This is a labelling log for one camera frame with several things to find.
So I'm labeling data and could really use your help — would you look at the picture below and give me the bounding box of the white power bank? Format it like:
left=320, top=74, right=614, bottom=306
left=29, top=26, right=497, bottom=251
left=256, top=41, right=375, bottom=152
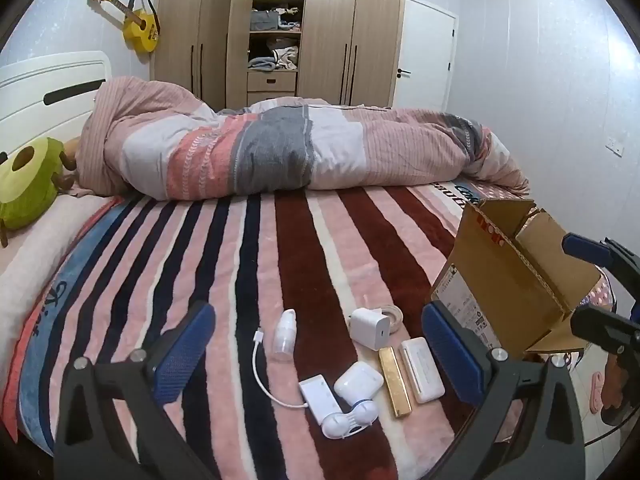
left=399, top=337, right=446, bottom=405

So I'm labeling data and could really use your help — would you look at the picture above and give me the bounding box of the white door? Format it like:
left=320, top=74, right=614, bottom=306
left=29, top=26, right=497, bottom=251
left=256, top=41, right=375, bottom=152
left=392, top=0, right=459, bottom=112

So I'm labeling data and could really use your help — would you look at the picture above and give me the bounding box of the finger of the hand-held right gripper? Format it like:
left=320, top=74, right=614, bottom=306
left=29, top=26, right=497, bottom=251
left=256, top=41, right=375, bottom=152
left=561, top=231, right=640, bottom=272
left=570, top=304, right=640, bottom=357

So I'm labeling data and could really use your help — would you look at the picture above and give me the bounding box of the white earbud case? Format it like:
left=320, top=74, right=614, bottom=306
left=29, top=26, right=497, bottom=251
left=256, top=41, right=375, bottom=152
left=333, top=363, right=385, bottom=404

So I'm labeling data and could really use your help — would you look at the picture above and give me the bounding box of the wooden wardrobe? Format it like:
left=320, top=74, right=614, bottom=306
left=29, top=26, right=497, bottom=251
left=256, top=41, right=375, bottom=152
left=151, top=0, right=409, bottom=111

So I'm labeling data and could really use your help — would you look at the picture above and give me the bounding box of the gold metal bar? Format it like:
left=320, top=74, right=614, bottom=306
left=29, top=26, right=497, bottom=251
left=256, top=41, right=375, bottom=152
left=378, top=346, right=413, bottom=419

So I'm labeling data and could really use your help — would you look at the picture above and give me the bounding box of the grey storage box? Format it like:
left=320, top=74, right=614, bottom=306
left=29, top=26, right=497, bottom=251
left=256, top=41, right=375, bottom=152
left=249, top=9, right=279, bottom=32

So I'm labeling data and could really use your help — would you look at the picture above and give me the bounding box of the white charger plug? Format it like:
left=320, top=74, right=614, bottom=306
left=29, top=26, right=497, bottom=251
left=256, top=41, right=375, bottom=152
left=348, top=307, right=393, bottom=350

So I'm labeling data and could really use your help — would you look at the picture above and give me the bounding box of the brown cardboard box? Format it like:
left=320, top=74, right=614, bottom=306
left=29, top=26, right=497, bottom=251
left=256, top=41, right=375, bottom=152
left=430, top=198, right=609, bottom=359

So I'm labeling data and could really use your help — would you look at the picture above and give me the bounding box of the pink slipper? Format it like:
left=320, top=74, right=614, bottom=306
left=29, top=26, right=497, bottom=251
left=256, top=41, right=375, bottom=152
left=589, top=371, right=609, bottom=414

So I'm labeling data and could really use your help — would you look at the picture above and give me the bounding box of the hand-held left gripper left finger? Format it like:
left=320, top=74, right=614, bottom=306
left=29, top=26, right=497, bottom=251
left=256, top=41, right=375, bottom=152
left=52, top=301, right=221, bottom=480

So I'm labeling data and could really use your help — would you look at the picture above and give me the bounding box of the pile of folded clothes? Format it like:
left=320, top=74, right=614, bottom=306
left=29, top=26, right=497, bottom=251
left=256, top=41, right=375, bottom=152
left=247, top=45, right=301, bottom=72

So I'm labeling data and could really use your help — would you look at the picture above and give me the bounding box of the white headboard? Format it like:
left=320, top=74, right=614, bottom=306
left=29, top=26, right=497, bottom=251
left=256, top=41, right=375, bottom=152
left=0, top=50, right=113, bottom=161

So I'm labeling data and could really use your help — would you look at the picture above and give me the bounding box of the striped plush blanket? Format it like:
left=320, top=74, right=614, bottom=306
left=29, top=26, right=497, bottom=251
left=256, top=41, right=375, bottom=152
left=0, top=180, right=506, bottom=480

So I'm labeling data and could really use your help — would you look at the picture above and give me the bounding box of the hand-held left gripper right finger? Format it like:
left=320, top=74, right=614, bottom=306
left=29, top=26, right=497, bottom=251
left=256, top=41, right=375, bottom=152
left=421, top=301, right=587, bottom=480

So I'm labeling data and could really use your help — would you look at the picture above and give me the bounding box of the green avocado plush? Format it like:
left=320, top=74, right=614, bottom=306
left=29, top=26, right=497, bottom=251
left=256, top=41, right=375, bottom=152
left=0, top=137, right=67, bottom=232

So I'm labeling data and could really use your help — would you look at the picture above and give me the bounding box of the yellow guitar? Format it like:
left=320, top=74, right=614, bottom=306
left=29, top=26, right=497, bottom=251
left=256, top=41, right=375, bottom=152
left=89, top=0, right=162, bottom=54

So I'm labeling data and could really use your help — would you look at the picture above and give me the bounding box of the white adapter with cable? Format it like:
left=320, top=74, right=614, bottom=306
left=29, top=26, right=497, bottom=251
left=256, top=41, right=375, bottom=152
left=252, top=328, right=341, bottom=424

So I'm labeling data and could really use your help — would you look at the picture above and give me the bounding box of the white and blue safety lock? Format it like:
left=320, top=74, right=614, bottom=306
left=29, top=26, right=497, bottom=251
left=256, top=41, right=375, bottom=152
left=321, top=399, right=380, bottom=440

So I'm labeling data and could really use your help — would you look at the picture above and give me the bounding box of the pink and grey quilt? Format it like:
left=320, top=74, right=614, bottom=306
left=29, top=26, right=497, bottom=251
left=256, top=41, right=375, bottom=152
left=79, top=76, right=532, bottom=202

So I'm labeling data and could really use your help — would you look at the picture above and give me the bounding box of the white tape roll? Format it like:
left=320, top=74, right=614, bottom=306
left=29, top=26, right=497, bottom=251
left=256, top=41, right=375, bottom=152
left=382, top=305, right=404, bottom=334

